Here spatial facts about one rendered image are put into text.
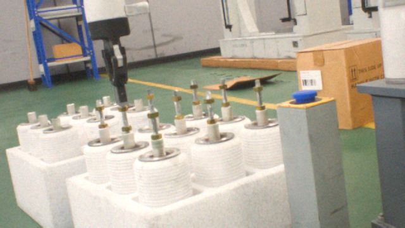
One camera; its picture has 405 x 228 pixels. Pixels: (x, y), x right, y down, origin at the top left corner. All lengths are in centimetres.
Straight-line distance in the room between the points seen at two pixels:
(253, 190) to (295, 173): 10
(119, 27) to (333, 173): 45
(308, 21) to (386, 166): 311
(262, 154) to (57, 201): 57
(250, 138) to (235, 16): 440
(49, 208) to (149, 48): 606
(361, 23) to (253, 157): 267
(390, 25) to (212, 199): 45
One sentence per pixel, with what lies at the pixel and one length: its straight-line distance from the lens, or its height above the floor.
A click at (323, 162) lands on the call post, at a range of 88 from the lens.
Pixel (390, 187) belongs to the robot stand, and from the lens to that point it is 110.
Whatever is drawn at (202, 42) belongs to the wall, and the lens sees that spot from 759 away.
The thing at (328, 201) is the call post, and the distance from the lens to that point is 90.
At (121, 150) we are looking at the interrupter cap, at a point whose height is 25.
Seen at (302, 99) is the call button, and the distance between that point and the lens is 87.
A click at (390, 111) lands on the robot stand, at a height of 25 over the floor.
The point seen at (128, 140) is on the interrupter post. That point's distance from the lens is 102.
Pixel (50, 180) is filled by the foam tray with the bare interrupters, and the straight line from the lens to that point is 136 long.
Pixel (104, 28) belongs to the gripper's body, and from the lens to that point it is 97.
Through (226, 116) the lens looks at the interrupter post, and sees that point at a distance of 113.
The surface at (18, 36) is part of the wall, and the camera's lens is 708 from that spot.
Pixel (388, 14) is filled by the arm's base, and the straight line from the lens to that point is 103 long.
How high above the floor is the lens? 46
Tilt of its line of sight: 9 degrees down
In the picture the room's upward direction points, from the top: 9 degrees counter-clockwise
